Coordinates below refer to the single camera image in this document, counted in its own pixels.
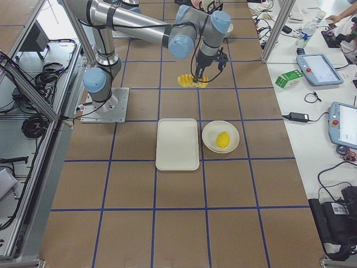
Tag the pink plate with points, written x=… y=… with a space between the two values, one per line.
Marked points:
x=196 y=3

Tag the black power brick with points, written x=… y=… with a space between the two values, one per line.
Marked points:
x=298 y=117

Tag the black case on table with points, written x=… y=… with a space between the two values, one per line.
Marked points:
x=336 y=224

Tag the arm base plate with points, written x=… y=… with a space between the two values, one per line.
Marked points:
x=114 y=110

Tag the clear water bottle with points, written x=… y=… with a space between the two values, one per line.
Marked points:
x=306 y=33

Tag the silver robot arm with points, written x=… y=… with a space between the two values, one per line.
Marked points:
x=194 y=33

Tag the green white carton box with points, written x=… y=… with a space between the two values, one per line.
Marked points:
x=289 y=79

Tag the blue teach pendant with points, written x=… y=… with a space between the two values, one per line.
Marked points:
x=318 y=70
x=342 y=124

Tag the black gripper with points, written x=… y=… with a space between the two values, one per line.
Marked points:
x=201 y=62

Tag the white bowl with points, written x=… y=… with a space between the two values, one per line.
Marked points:
x=230 y=30

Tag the white plate with lemon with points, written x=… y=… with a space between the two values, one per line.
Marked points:
x=211 y=131

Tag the white rectangular tray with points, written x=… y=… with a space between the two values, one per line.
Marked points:
x=177 y=146

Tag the yellow lemon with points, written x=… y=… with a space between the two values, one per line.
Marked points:
x=223 y=140

